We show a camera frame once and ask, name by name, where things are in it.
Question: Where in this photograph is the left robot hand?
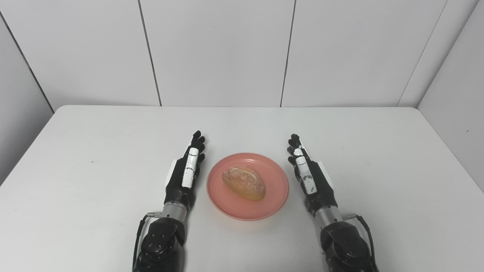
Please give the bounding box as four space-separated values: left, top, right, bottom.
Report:
164 130 206 211

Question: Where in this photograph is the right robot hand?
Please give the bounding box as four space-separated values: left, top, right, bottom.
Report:
287 133 338 216

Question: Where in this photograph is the bread roll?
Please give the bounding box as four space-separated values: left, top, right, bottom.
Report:
221 166 266 202

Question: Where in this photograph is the pink plate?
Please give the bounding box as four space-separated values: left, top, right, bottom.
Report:
206 152 290 221

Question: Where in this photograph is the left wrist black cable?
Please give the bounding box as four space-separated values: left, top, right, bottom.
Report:
132 212 161 270

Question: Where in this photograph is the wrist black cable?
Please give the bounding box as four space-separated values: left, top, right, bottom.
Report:
132 212 161 270
342 213 380 270

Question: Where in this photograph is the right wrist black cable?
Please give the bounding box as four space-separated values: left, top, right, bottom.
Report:
342 213 380 270

